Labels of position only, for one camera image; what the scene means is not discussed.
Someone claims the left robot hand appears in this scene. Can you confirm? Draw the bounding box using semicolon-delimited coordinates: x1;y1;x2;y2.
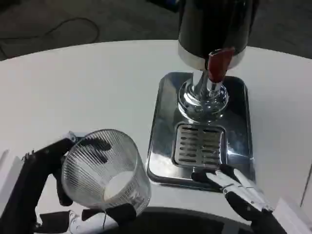
0;131;137;234

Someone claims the black robot torso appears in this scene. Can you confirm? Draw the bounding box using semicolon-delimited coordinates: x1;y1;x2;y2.
135;207;259;234

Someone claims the black floor cable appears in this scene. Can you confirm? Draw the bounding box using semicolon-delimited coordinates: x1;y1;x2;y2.
0;17;100;59

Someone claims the slotted steel drain grid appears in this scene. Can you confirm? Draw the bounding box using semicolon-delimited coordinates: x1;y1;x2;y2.
172;123;227;169

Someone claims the black drink dispenser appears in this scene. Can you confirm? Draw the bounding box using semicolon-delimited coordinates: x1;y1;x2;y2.
177;0;259;124

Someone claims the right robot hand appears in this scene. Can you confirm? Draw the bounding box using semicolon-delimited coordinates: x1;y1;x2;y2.
191;164;312;234

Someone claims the steel drip tray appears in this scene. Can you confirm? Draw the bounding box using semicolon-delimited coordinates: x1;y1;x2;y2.
145;71;256;188

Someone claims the red tap handle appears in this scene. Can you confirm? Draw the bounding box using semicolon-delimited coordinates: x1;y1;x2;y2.
207;47;236;83

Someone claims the clear ribbed glass cup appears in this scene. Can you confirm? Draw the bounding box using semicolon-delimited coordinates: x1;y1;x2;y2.
60;129;152;217

